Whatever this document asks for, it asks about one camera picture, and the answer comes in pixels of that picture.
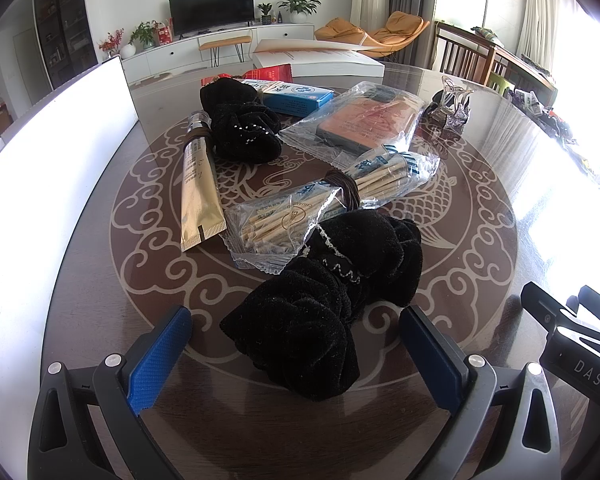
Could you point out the blue and white ointment box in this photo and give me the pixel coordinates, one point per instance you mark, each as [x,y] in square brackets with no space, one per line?
[300,100]

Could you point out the beige twine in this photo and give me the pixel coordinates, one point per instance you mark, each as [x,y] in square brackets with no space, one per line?
[271,89]

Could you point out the wooden stool with hairpin legs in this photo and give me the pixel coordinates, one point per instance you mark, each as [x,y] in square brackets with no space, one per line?
[225,41]

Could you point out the clear bag with pink item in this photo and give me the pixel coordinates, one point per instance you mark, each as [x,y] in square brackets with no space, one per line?
[365,120]

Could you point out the black television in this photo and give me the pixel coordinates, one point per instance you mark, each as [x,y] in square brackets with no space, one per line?
[210,7]

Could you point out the dark display cabinet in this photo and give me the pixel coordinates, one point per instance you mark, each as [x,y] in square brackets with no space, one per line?
[65,25]

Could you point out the wooden side table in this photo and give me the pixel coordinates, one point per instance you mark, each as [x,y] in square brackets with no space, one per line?
[525,67]

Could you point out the flat white box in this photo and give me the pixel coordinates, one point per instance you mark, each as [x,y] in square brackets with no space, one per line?
[320,62]

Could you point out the leafy plant in white pot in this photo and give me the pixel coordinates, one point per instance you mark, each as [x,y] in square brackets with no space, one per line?
[144,34]

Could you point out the white TV cabinet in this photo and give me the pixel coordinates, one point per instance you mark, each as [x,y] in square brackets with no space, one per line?
[180,55]

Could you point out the large green potted plant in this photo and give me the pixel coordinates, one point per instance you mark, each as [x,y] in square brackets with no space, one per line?
[300,5]

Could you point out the white curtain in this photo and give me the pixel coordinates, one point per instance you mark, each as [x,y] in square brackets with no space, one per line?
[542,5]

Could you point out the small black velvet scrunchie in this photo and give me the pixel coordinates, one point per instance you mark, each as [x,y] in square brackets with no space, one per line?
[240,125]

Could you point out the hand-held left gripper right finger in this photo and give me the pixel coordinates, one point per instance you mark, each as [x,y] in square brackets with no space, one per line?
[430,360]

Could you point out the large black velvet scrunchie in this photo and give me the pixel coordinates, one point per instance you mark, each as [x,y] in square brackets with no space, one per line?
[305,320]

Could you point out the wooden chair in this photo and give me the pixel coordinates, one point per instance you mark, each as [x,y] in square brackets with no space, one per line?
[460,55]

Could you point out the clear bag of wooden sticks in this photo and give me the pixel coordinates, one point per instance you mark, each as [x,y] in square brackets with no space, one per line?
[280,220]

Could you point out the white cardboard box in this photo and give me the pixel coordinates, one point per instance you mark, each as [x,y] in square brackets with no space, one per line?
[55,185]

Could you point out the red flowers in white vase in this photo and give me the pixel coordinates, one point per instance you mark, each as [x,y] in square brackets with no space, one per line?
[114,42]

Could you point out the red gift bag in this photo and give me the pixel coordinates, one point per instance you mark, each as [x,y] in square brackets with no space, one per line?
[164,32]

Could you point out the red packet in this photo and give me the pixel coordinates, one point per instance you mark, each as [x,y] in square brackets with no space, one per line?
[272,72]

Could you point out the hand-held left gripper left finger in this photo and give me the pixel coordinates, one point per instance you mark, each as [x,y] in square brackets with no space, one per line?
[160,360]

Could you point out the clear hair claw clip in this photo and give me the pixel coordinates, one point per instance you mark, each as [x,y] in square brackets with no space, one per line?
[457,89]

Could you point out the gold tube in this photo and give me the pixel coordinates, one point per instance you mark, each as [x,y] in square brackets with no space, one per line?
[197,195]

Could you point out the small green potted plant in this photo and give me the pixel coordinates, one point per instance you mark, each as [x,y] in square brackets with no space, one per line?
[265,12]

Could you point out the orange lounge chair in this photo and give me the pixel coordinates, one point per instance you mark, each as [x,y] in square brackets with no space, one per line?
[400,27]

